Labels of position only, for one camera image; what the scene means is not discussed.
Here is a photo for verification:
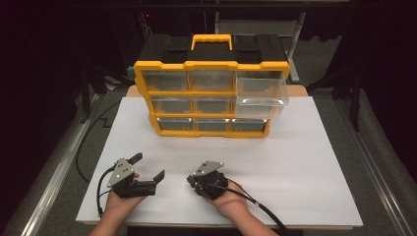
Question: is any black stand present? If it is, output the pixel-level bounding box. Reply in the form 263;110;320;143
80;61;134;125
306;63;364;133

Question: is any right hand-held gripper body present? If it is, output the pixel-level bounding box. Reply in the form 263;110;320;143
190;159;230;202

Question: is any yellow black organizer cabinet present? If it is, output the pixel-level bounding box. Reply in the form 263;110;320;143
133;33;292;140

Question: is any grid of clear drawers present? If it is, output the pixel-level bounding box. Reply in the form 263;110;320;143
142;69;268;133

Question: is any aluminium floor rail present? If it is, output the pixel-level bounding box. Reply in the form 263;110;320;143
333;97;415;236
19;93;103;236

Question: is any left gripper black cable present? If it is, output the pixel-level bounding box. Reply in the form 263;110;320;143
95;164;118;218

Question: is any clear plastic organizer drawer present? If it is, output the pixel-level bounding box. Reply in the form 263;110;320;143
233;70;290;121

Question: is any grey metal stand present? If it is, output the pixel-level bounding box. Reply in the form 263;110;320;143
213;11;308;85

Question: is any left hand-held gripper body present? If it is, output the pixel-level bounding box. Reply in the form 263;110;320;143
106;157;158;200

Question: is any person's right hand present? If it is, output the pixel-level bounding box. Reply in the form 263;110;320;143
204;179;251;221

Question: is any white board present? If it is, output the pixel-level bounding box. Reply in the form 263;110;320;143
75;95;364;228

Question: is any black floor cable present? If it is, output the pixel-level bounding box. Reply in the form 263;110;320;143
75;100;123;185

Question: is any person's left hand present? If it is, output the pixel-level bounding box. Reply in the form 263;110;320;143
103;172;149;221

